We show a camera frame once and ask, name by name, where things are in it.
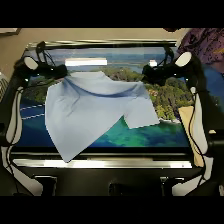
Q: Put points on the light blue garment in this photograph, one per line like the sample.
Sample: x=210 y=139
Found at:
x=86 y=110

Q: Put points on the purple garment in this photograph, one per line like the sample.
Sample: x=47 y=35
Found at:
x=206 y=43

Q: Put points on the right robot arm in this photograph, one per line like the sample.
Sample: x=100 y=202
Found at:
x=200 y=116

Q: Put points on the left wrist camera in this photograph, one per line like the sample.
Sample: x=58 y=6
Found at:
x=40 y=50

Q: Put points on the silver frame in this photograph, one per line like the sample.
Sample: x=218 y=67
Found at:
x=100 y=163

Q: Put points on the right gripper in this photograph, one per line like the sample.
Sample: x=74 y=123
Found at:
x=151 y=74

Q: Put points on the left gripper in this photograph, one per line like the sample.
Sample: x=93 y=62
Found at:
x=59 y=71

